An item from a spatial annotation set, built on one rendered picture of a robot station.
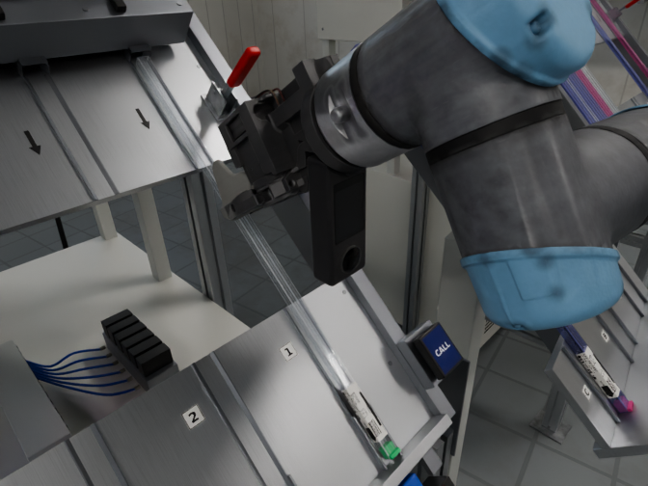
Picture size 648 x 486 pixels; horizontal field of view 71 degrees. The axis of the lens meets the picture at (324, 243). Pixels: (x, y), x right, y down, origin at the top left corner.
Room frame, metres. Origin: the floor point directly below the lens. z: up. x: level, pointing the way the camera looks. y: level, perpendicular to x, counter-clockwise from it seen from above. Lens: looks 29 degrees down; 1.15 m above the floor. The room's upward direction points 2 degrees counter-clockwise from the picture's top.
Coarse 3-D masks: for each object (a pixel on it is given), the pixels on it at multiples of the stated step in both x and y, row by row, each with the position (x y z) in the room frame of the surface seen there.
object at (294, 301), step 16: (144, 64) 0.55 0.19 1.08; (160, 80) 0.54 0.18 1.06; (160, 96) 0.52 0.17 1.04; (176, 112) 0.51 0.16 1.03; (176, 128) 0.51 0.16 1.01; (192, 128) 0.50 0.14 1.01; (192, 144) 0.49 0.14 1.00; (208, 160) 0.48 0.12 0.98; (208, 176) 0.47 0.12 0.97; (240, 224) 0.44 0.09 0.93; (256, 240) 0.42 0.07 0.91; (272, 256) 0.42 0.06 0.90; (272, 272) 0.40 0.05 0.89; (288, 288) 0.39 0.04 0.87; (288, 304) 0.39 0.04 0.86; (304, 304) 0.39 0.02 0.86; (304, 320) 0.37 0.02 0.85; (320, 336) 0.36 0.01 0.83; (320, 352) 0.35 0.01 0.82; (336, 352) 0.36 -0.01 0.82; (336, 368) 0.34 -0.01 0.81; (384, 448) 0.29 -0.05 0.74
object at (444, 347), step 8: (440, 328) 0.40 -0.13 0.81; (432, 336) 0.39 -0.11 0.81; (440, 336) 0.39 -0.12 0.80; (432, 344) 0.38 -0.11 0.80; (440, 344) 0.38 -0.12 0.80; (448, 344) 0.38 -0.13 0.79; (432, 352) 0.37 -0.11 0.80; (440, 352) 0.37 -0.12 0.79; (448, 352) 0.38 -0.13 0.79; (456, 352) 0.38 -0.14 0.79; (440, 360) 0.37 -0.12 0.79; (448, 360) 0.37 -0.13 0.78; (456, 360) 0.37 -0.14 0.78; (448, 368) 0.36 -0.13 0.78
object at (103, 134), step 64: (0, 64) 0.48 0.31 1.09; (64, 64) 0.52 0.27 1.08; (128, 64) 0.56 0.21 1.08; (192, 64) 0.60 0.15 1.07; (0, 128) 0.43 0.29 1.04; (64, 128) 0.45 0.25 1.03; (128, 128) 0.49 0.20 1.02; (0, 192) 0.38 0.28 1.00; (64, 192) 0.40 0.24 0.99; (128, 192) 0.43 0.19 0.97
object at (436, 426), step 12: (432, 420) 0.34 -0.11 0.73; (444, 420) 0.33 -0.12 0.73; (420, 432) 0.33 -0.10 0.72; (432, 432) 0.32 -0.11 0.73; (444, 432) 0.32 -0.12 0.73; (408, 444) 0.31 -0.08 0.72; (420, 444) 0.30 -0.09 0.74; (432, 444) 0.31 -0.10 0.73; (396, 456) 0.30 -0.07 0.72; (408, 456) 0.29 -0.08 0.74; (420, 456) 0.29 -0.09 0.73; (396, 468) 0.28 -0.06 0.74; (408, 468) 0.28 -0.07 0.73; (384, 480) 0.27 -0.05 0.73; (396, 480) 0.27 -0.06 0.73
